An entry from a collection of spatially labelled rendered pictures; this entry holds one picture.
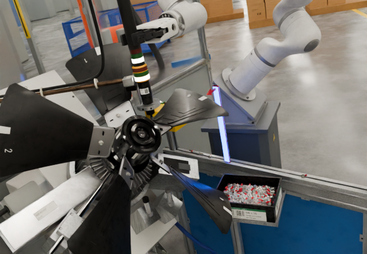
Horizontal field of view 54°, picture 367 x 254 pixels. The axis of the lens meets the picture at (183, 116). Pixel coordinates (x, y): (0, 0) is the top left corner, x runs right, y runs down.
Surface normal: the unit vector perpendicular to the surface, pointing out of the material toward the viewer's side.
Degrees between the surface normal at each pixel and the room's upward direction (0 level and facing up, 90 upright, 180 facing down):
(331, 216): 90
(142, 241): 50
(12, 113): 73
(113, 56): 39
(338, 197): 90
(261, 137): 90
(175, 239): 0
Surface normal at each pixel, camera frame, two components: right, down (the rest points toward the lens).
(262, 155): 0.36, 0.30
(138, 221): -0.68, 0.30
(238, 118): -0.41, 0.43
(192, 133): 0.78, 0.11
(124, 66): -0.09, -0.49
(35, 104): 0.42, -0.02
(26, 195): 0.48, -0.50
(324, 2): -0.15, 0.41
